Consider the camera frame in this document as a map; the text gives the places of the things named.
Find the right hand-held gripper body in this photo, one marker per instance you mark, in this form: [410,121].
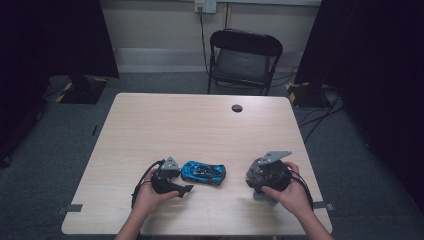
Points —
[275,176]

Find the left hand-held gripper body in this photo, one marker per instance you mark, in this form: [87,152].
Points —
[170,164]

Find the grey cloth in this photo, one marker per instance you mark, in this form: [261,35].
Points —
[255,168]

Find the blue toy car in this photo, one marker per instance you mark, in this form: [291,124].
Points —
[203,172]

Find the person's right hand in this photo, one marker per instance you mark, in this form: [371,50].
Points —
[295,198]

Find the person's left hand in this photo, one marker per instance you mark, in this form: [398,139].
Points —
[146,200]

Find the grey tape strip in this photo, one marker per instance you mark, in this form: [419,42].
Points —
[70,209]
[323,205]

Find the black table grommet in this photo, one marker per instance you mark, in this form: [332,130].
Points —
[237,108]

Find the black stand base yellow tape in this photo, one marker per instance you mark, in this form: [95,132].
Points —
[83,91]
[306,96]

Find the black folding chair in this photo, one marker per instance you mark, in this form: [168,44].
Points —
[245,63]

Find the black curtain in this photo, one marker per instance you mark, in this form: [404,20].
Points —
[376,66]
[50,40]

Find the white wall skirting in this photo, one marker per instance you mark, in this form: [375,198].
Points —
[160,60]

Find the white wall socket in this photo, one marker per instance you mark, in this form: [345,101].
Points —
[205,6]

